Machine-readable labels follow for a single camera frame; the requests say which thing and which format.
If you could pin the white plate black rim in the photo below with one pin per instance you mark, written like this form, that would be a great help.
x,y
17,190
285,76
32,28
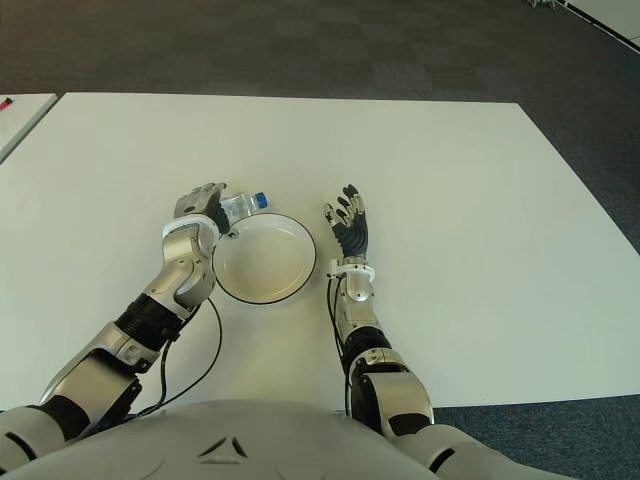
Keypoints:
x,y
270,260

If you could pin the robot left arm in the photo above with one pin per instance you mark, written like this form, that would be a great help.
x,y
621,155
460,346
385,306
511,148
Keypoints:
x,y
180,270

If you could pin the white side table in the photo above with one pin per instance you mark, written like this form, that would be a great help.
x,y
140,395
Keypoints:
x,y
22,125

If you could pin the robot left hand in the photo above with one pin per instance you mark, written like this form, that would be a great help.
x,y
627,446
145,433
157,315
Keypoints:
x,y
197,200

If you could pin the white board with dark edge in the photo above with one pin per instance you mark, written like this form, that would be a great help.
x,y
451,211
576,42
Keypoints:
x,y
615,17

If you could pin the clear water bottle blue cap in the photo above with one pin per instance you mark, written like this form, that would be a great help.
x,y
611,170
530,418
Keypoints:
x,y
242,204

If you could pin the grey chair base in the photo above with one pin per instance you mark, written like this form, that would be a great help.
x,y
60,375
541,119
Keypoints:
x,y
539,3

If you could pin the red marker pen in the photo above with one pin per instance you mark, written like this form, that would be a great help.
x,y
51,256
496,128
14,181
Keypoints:
x,y
6,105

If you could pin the grey robot torso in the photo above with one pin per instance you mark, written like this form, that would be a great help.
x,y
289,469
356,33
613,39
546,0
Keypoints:
x,y
280,440

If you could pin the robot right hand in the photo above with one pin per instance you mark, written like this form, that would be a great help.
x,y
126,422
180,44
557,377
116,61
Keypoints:
x,y
355,237

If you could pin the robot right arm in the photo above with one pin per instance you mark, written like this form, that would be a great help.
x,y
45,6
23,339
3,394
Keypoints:
x,y
357,310

